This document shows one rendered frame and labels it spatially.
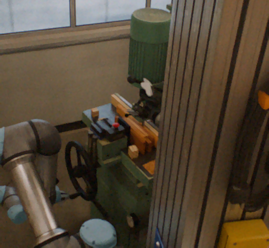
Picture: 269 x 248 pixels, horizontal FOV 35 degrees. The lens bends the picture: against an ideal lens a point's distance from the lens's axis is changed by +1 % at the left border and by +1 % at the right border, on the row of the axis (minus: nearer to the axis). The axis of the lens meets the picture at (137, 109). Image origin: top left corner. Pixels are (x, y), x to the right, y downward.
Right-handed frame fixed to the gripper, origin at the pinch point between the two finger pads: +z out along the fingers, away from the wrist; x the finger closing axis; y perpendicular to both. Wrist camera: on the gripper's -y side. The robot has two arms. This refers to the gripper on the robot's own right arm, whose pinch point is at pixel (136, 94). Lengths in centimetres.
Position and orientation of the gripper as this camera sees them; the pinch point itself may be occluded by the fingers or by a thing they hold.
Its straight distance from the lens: 174.2
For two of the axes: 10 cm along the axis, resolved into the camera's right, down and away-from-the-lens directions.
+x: -4.6, 8.5, 2.4
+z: -5.6, -4.9, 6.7
